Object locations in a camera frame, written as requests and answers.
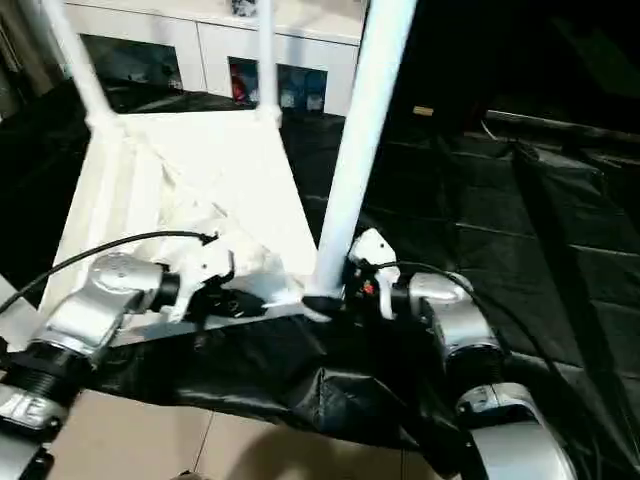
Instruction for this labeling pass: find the red container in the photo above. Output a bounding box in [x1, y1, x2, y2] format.
[230, 64, 247, 102]

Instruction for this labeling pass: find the white plastic table leg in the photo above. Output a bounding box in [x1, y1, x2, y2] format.
[39, 0, 120, 132]
[308, 0, 420, 300]
[253, 0, 282, 125]
[0, 272, 41, 355]

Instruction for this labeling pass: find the white plastic table top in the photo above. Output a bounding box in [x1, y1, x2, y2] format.
[0, 109, 332, 352]

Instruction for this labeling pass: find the grey tripod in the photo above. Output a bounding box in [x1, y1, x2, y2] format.
[0, 0, 67, 117]

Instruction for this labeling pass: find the dark metal bar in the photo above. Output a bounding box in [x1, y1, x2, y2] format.
[484, 109, 640, 147]

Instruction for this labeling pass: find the white sideboard cabinet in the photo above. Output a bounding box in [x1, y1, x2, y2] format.
[64, 0, 365, 117]

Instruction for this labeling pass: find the black backdrop cloth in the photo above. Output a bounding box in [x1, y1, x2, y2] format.
[389, 0, 640, 116]

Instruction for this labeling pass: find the black plastic mat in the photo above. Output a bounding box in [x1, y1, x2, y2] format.
[0, 79, 640, 476]

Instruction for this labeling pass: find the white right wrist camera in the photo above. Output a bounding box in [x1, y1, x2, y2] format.
[346, 227, 400, 322]

